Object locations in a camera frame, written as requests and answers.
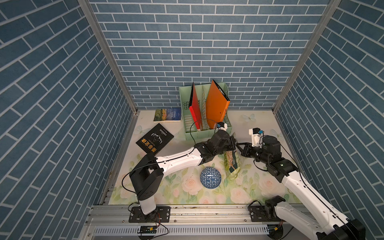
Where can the green file organizer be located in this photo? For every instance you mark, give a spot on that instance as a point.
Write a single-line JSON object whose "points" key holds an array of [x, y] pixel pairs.
{"points": [[191, 132]]}

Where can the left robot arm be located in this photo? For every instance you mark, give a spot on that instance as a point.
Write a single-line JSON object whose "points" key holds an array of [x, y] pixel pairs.
{"points": [[148, 174]]}

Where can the orange folder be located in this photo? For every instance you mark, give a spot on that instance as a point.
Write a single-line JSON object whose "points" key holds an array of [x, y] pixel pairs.
{"points": [[217, 103]]}

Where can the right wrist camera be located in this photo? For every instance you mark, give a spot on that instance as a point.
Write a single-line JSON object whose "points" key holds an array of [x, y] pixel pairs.
{"points": [[256, 136]]}

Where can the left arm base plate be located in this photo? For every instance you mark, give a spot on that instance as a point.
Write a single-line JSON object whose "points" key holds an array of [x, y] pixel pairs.
{"points": [[160, 215]]}

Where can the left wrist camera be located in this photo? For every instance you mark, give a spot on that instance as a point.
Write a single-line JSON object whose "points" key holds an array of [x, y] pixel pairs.
{"points": [[222, 126]]}

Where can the landscape cover book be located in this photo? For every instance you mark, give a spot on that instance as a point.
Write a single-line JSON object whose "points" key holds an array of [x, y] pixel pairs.
{"points": [[168, 115]]}

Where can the green oats bag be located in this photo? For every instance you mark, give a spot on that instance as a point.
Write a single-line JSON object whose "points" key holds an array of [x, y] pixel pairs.
{"points": [[232, 162]]}

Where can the blue patterned bowl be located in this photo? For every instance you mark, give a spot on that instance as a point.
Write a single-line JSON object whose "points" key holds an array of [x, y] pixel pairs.
{"points": [[210, 178]]}

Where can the black book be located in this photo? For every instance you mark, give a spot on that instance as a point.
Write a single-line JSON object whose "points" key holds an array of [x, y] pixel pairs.
{"points": [[155, 140]]}

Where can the aluminium front rail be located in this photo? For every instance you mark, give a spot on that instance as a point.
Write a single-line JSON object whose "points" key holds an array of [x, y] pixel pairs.
{"points": [[188, 222]]}

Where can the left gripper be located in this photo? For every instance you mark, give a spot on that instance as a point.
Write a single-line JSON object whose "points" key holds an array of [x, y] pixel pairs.
{"points": [[230, 145]]}

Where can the red folder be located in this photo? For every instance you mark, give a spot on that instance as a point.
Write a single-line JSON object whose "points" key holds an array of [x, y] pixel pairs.
{"points": [[195, 109]]}

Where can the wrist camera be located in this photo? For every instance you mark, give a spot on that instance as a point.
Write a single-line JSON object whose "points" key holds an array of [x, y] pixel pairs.
{"points": [[256, 136], [222, 126]]}

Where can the small black controller box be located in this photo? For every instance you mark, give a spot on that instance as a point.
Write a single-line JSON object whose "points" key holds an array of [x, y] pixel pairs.
{"points": [[147, 230]]}

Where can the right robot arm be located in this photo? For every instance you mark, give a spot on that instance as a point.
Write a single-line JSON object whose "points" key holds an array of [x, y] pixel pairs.
{"points": [[326, 222]]}

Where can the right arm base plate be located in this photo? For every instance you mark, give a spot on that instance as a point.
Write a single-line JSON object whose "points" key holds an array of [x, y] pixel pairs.
{"points": [[259, 214]]}

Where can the floral table mat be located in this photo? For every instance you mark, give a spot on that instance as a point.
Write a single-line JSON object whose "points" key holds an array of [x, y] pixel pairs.
{"points": [[227, 179]]}

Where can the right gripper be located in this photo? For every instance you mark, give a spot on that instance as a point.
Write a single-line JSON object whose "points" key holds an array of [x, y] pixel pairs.
{"points": [[245, 151]]}

